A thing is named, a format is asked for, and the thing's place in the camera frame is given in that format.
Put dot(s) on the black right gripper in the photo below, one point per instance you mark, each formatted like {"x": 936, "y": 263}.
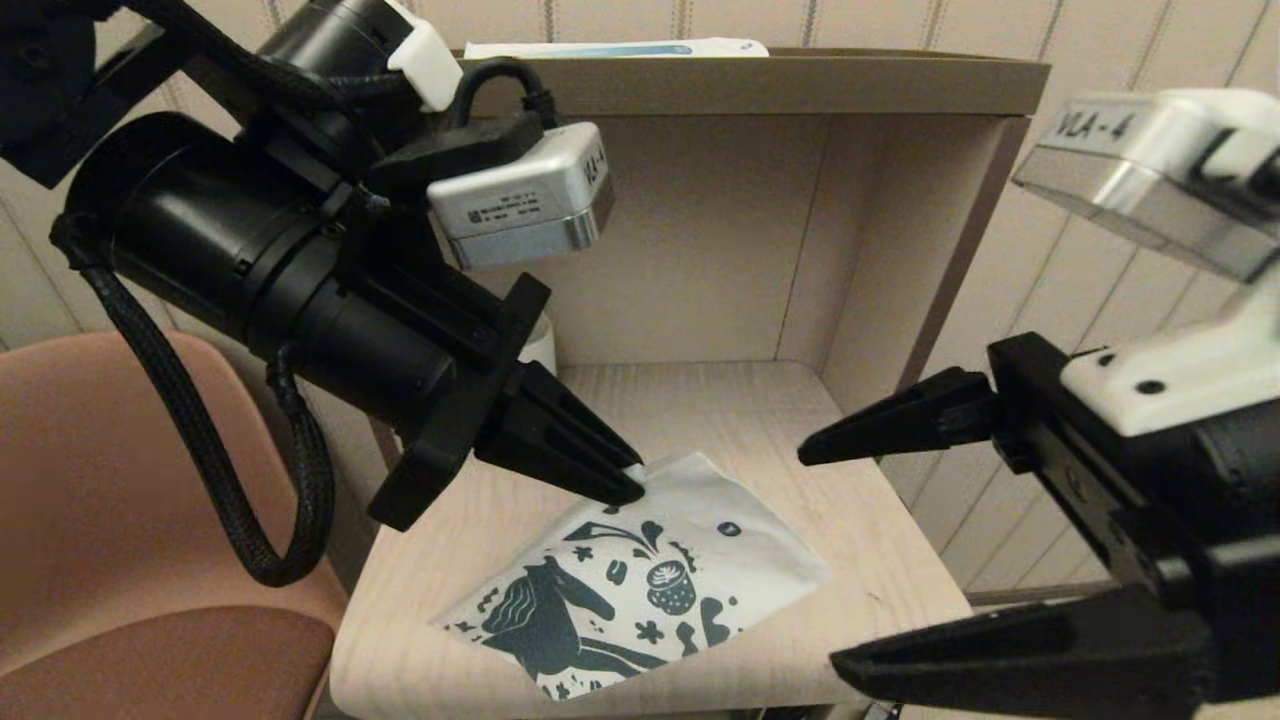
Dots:
{"x": 1150, "y": 500}

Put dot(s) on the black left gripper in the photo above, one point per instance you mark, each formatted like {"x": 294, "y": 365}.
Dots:
{"x": 420, "y": 350}

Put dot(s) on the white horse print pouch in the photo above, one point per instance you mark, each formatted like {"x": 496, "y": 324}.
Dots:
{"x": 650, "y": 580}

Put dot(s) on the white ribbed ceramic mug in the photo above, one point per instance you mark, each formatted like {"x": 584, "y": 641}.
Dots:
{"x": 540, "y": 345}

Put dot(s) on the beige wooden desk shelf unit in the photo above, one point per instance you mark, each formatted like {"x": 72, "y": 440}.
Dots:
{"x": 750, "y": 300}

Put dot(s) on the white blue toothbrush box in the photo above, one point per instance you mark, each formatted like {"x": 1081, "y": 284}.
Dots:
{"x": 620, "y": 47}

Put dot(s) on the pink chair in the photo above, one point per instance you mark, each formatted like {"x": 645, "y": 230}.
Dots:
{"x": 100, "y": 560}

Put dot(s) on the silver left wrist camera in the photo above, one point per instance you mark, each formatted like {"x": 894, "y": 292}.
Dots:
{"x": 520, "y": 190}

